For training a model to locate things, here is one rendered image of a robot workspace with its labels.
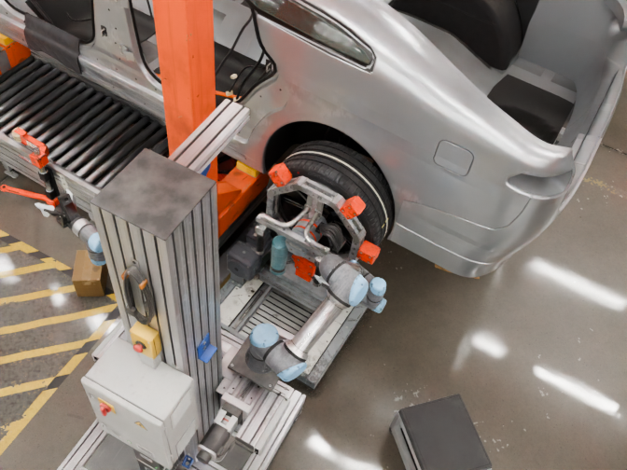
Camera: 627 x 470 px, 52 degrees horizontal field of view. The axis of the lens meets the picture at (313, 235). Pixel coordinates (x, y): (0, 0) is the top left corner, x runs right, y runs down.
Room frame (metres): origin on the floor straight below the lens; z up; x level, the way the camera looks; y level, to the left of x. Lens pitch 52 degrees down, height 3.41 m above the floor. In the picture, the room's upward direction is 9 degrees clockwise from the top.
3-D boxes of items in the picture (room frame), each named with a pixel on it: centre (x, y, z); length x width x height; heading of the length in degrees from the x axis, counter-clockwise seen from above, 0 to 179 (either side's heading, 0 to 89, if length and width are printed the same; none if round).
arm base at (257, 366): (1.28, 0.13, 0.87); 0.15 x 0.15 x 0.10
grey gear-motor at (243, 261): (2.25, 0.32, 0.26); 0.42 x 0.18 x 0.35; 156
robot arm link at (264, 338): (1.28, 0.13, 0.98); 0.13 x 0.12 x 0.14; 51
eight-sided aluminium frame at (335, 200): (2.05, 0.01, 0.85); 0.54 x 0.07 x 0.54; 66
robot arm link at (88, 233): (1.50, 0.89, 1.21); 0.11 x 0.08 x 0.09; 55
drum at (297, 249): (1.98, 0.04, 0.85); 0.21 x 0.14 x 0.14; 156
